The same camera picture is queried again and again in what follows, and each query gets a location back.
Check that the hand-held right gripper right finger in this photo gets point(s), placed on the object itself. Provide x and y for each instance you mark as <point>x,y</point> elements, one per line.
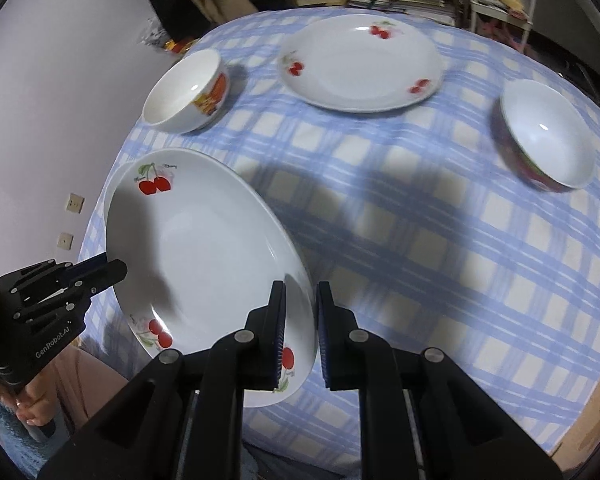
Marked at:
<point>324,345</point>

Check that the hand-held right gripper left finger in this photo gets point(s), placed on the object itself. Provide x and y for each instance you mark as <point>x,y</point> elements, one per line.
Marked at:
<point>279,340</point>

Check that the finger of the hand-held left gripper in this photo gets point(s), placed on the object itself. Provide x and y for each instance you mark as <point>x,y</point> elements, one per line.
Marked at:
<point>92,262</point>
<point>111,272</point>

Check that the white cherry print plate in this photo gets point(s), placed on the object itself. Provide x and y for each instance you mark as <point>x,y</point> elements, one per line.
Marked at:
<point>360,65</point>
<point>205,260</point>

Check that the white bowl red print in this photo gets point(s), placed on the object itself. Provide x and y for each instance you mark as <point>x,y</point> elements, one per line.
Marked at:
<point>545,130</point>

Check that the person's left hand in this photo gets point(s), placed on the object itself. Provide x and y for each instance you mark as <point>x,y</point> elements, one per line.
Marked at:
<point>30,407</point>

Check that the person's pink trousers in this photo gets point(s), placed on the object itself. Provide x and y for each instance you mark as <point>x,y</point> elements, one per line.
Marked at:
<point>85,385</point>

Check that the blue towel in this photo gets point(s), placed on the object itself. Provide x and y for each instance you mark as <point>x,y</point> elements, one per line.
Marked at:
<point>2,430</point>

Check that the blue plaid cloth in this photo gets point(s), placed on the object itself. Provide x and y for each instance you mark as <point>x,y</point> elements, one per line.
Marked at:
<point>405,220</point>

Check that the white bowl orange print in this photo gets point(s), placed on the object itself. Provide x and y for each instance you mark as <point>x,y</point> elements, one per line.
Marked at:
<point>180,90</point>

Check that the pile of snack packets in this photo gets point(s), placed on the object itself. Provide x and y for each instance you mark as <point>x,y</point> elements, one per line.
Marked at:
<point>172,42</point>

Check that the beige flower blanket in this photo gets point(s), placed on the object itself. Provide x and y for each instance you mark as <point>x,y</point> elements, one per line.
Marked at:
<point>597,410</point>

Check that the white trolley cart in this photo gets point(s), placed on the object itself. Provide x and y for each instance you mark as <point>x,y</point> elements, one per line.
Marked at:
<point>500,0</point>

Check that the white wall socket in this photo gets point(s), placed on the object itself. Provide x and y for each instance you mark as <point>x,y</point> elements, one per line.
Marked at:
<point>75,203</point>
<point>65,240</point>

